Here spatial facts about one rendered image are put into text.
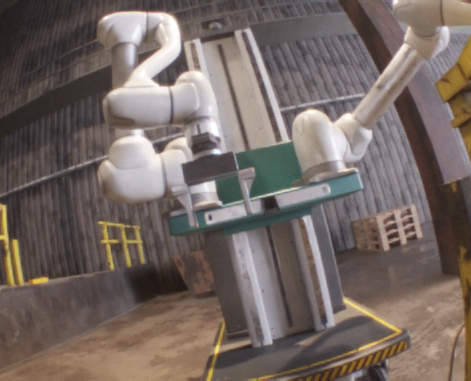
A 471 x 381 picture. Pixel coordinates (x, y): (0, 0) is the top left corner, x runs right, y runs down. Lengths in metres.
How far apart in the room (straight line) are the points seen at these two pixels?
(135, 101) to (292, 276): 0.85
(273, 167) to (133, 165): 0.52
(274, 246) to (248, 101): 0.64
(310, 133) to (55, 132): 7.89
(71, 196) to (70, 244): 1.21
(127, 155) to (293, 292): 0.80
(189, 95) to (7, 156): 9.27
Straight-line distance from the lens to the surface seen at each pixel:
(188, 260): 4.18
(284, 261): 1.12
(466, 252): 0.62
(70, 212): 7.39
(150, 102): 0.66
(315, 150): 0.94
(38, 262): 8.16
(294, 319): 1.17
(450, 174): 2.36
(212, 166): 0.65
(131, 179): 0.87
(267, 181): 1.04
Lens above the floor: 0.75
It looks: 11 degrees up
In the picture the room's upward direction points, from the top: 13 degrees counter-clockwise
